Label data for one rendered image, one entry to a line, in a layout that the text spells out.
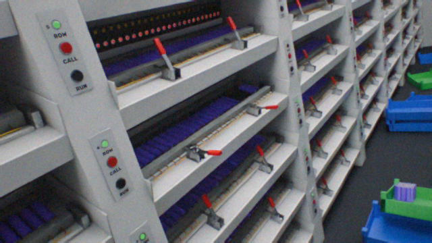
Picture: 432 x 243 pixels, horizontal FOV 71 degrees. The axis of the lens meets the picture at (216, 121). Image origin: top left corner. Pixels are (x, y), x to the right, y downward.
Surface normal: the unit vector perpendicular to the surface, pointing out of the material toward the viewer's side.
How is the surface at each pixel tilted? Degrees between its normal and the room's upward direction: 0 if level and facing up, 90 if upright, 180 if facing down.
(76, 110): 90
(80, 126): 90
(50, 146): 107
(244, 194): 17
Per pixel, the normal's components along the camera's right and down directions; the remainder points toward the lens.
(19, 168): 0.80, 0.29
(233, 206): -0.01, -0.87
